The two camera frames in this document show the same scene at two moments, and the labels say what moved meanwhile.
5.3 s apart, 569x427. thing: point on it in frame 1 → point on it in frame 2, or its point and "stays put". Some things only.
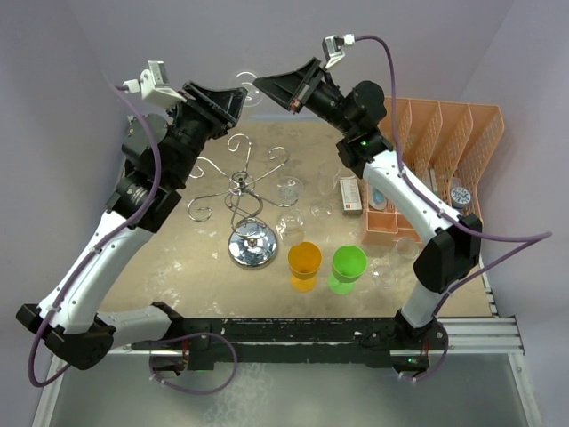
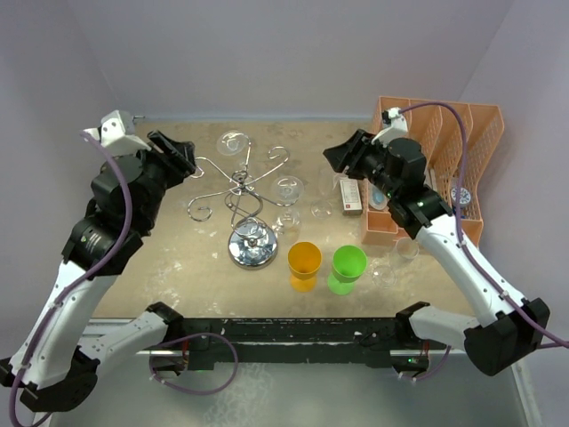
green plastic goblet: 348,263 stays put
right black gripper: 294,90 → 352,152
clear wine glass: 383,269 stays put
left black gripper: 224,107 → 176,165
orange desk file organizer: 448,144 stays put
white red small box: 350,197 stays put
